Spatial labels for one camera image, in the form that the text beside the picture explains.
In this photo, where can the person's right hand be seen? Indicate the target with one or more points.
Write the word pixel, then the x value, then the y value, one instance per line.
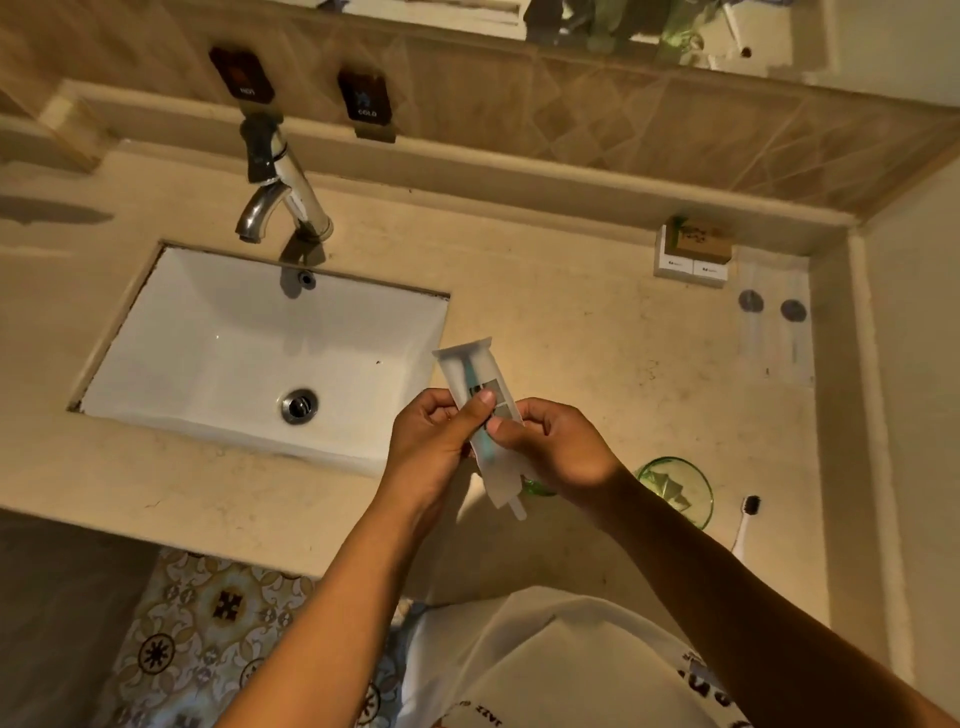
pixel 562 450

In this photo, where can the person's left hand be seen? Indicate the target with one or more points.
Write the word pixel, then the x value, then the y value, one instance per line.
pixel 420 450

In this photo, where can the person's right thumb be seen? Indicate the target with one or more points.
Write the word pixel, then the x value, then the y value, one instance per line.
pixel 505 429

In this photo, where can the person's left thumb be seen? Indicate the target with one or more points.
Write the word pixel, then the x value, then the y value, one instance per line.
pixel 474 417

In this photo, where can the translucent white toothbrush packet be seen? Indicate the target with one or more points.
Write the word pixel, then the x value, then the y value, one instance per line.
pixel 491 361

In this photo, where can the person's right forearm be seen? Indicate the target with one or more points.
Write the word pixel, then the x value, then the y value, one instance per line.
pixel 750 622

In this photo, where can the person's left forearm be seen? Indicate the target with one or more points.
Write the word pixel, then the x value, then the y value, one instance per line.
pixel 337 630

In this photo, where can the teal toothbrush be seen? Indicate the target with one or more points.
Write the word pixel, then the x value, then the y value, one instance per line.
pixel 470 373

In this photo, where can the chrome sink drain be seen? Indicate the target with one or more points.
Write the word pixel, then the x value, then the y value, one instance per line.
pixel 299 406

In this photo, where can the green glass cup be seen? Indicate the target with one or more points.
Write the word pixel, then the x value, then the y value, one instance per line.
pixel 679 491

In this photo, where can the chrome overflow hole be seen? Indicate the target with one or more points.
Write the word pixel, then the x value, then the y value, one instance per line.
pixel 306 278

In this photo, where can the small white box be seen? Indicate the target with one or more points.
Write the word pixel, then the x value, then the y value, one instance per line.
pixel 710 273
pixel 671 264

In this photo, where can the white printed shirt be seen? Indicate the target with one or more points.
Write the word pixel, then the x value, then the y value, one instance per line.
pixel 555 660

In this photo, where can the white toothbrush black bristles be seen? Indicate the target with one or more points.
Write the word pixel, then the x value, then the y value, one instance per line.
pixel 744 529

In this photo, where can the white ceramic sink basin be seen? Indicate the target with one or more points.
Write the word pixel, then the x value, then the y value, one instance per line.
pixel 217 352

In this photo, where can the brown cardboard box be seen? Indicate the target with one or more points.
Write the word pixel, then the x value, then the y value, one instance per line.
pixel 699 241

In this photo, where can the grey round disc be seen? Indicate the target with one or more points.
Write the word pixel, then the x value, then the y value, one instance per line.
pixel 751 301
pixel 793 310

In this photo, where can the chrome faucet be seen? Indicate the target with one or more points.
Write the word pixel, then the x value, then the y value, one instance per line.
pixel 289 191

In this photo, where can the dark sign plate blue mark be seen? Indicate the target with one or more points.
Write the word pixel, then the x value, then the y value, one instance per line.
pixel 365 97

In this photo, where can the dark sign plate red mark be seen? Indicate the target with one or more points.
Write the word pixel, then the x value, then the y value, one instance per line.
pixel 241 73

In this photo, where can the wall mirror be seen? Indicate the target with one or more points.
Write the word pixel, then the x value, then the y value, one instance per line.
pixel 862 37

